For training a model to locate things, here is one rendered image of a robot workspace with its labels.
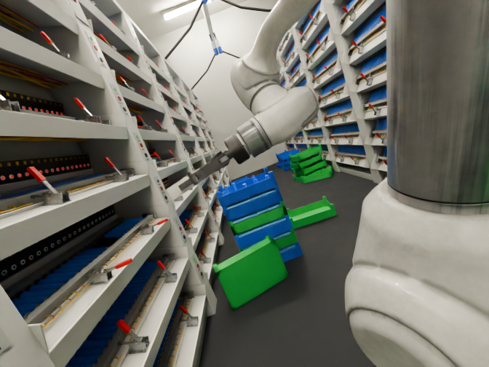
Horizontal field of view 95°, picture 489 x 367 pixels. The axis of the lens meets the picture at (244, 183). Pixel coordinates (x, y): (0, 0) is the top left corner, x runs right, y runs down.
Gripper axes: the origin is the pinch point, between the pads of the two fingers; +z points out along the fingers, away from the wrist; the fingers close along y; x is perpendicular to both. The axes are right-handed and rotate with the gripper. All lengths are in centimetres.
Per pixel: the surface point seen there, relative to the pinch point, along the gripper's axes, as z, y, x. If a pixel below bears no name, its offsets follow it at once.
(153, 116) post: 18, 100, 46
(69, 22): 6, 26, 65
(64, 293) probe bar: 24.4, -19.0, -4.1
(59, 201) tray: 17.5, -13.4, 11.4
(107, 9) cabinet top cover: 2, 93, 108
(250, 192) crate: -12, 50, -23
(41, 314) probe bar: 24.4, -24.3, -4.2
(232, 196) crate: -3, 49, -20
